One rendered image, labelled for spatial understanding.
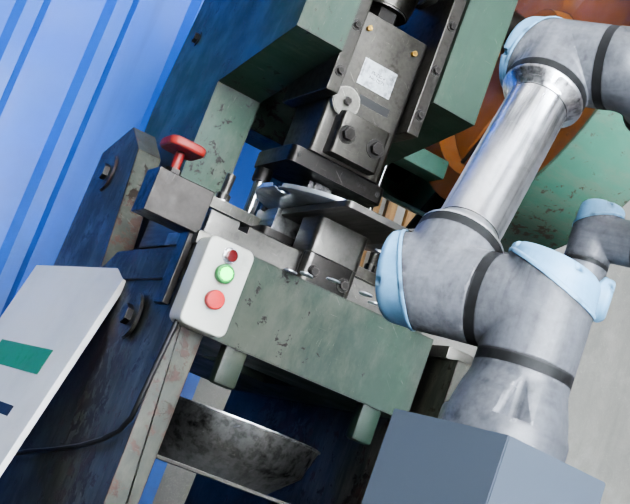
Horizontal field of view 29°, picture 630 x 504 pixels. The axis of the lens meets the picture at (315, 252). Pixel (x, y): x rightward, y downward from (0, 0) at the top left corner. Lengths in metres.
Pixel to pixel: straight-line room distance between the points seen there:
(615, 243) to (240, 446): 0.68
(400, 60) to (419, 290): 0.87
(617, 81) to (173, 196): 0.66
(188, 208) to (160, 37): 1.55
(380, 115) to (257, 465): 0.66
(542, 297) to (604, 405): 2.72
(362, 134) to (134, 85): 1.26
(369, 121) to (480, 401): 0.93
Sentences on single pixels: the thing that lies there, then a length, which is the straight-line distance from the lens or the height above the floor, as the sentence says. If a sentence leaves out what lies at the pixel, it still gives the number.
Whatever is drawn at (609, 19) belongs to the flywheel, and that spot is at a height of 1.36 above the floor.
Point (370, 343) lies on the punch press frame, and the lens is 1.99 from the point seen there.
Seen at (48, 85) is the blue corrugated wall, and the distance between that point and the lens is 3.23.
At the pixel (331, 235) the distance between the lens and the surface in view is 2.02.
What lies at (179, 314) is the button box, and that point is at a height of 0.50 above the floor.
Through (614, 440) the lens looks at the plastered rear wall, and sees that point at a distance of 4.14.
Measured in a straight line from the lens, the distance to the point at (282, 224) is 2.13.
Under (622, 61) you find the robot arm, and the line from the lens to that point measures 1.67.
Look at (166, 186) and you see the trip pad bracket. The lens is 1.82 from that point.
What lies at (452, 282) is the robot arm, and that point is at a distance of 1.42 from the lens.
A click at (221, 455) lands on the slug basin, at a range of 2.00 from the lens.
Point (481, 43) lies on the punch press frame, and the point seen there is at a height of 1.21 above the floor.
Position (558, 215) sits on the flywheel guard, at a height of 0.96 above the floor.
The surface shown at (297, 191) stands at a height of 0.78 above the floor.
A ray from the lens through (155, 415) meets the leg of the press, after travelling 1.78.
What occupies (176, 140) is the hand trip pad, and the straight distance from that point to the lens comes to 1.83.
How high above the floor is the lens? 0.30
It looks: 12 degrees up
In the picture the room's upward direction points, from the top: 20 degrees clockwise
